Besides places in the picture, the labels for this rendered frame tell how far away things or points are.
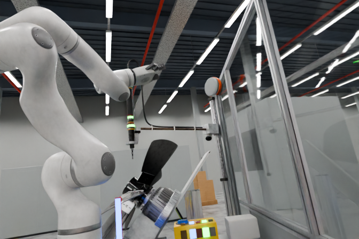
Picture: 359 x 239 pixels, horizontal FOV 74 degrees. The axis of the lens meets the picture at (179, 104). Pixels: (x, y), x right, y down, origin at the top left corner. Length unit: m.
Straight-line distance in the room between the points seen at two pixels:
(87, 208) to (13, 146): 13.68
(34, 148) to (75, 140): 13.42
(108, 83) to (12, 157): 13.51
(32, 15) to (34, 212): 8.14
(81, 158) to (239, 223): 1.06
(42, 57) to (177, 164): 6.73
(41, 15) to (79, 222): 0.59
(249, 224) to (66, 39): 1.30
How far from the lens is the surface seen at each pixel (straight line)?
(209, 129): 1.72
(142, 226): 1.35
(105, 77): 0.94
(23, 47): 0.66
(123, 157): 6.99
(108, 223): 1.50
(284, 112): 1.04
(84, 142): 0.75
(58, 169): 0.82
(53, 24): 0.83
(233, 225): 1.54
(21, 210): 8.84
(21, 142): 14.36
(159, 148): 1.37
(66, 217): 0.80
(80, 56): 0.90
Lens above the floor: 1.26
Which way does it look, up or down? 16 degrees up
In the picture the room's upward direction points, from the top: 7 degrees counter-clockwise
